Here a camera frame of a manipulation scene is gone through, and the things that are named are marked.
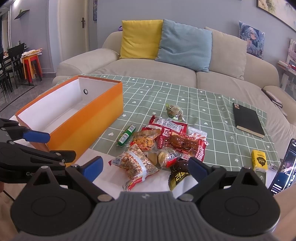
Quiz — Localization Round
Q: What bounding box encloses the orange storage box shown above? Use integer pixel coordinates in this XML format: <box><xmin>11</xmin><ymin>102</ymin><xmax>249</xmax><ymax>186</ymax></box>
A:
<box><xmin>15</xmin><ymin>75</ymin><xmax>123</xmax><ymax>158</ymax></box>

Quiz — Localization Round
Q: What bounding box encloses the green sausage stick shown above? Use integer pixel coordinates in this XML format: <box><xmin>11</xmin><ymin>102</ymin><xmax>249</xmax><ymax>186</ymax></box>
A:
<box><xmin>117</xmin><ymin>125</ymin><xmax>136</xmax><ymax>147</ymax></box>

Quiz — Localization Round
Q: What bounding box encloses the light blue cushion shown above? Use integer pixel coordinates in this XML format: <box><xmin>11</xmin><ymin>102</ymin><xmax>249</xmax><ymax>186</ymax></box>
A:
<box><xmin>155</xmin><ymin>19</ymin><xmax>212</xmax><ymax>72</ymax></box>

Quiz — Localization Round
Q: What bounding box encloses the peanut snack bag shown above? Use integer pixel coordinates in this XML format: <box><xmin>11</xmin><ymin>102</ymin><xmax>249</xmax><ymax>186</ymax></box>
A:
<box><xmin>109</xmin><ymin>144</ymin><xmax>159</xmax><ymax>191</ymax></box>

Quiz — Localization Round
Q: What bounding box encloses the red orange stool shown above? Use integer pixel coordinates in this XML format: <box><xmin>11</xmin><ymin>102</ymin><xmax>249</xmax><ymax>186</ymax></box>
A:
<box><xmin>22</xmin><ymin>54</ymin><xmax>43</xmax><ymax>85</ymax></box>

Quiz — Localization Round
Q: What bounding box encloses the small cake snack packet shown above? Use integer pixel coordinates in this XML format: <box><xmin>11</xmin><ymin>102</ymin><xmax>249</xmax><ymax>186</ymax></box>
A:
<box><xmin>147</xmin><ymin>147</ymin><xmax>181</xmax><ymax>168</ymax></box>

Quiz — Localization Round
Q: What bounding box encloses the green grid tablecloth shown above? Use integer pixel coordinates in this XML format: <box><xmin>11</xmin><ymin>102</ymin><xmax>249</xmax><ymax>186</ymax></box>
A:
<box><xmin>90</xmin><ymin>74</ymin><xmax>280</xmax><ymax>171</ymax></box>

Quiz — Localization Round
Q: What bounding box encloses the yellow cushion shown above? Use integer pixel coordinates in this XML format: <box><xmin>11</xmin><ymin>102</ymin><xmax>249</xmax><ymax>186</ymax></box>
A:
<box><xmin>120</xmin><ymin>20</ymin><xmax>163</xmax><ymax>60</ymax></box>

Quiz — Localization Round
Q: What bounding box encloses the black dining chair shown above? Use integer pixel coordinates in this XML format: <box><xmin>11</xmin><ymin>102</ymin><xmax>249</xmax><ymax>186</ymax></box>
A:
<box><xmin>6</xmin><ymin>43</ymin><xmax>25</xmax><ymax>88</ymax></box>

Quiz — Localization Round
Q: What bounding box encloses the red braised meat packet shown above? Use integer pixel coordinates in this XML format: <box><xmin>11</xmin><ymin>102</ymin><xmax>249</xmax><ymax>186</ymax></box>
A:
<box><xmin>164</xmin><ymin>126</ymin><xmax>208</xmax><ymax>162</ymax></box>

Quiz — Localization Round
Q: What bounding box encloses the smartphone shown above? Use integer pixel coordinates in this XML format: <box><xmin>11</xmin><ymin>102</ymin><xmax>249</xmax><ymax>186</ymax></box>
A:
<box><xmin>269</xmin><ymin>138</ymin><xmax>296</xmax><ymax>195</ymax></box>

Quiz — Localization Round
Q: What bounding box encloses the white door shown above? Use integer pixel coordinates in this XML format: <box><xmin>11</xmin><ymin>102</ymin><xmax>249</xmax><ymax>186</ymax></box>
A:
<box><xmin>57</xmin><ymin>0</ymin><xmax>89</xmax><ymax>61</ymax></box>

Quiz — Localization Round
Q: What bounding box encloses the black yellow snack packet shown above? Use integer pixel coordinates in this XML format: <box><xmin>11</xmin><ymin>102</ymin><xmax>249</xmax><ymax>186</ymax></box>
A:
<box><xmin>168</xmin><ymin>160</ymin><xmax>190</xmax><ymax>191</ymax></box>

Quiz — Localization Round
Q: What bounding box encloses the black notebook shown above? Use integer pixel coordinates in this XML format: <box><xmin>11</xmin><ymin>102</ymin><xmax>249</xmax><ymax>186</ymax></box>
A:
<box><xmin>232</xmin><ymin>103</ymin><xmax>265</xmax><ymax>138</ymax></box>

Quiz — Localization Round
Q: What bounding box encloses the green candy bag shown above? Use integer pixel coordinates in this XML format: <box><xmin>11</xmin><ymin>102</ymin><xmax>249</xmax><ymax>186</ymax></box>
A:
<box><xmin>165</xmin><ymin>103</ymin><xmax>185</xmax><ymax>122</ymax></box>

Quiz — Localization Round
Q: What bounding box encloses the beige cushion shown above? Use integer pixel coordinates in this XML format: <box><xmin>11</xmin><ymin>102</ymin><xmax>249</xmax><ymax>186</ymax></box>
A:
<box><xmin>205</xmin><ymin>27</ymin><xmax>247</xmax><ymax>80</ymax></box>

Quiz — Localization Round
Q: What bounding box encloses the orange nut snack bag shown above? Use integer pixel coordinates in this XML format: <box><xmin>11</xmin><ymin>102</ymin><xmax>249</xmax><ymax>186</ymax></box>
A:
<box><xmin>130</xmin><ymin>128</ymin><xmax>161</xmax><ymax>152</ymax></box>

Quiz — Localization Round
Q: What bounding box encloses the red snack bag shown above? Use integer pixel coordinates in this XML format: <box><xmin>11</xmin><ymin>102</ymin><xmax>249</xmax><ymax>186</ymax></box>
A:
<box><xmin>142</xmin><ymin>115</ymin><xmax>188</xmax><ymax>149</ymax></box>

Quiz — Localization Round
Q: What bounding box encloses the book on sofa arm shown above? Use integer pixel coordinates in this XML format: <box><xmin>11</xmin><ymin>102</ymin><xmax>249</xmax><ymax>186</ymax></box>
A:
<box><xmin>261</xmin><ymin>89</ymin><xmax>283</xmax><ymax>108</ymax></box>

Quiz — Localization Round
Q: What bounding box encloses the beige sofa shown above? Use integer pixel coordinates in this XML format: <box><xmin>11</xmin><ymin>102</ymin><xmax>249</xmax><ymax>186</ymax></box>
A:
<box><xmin>53</xmin><ymin>32</ymin><xmax>295</xmax><ymax>158</ymax></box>

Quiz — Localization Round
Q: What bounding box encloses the framed wall painting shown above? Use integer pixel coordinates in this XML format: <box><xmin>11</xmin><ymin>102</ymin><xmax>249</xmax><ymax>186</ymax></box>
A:
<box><xmin>257</xmin><ymin>0</ymin><xmax>295</xmax><ymax>29</ymax></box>

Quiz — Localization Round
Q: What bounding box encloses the yellow tissue pack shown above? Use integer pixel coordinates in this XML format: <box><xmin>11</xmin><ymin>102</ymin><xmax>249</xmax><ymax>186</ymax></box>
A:
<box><xmin>251</xmin><ymin>150</ymin><xmax>268</xmax><ymax>173</ymax></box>

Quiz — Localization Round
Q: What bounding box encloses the blue patterned cushion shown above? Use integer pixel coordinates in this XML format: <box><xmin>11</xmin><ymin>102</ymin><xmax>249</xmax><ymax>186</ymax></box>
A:
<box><xmin>239</xmin><ymin>21</ymin><xmax>265</xmax><ymax>59</ymax></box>

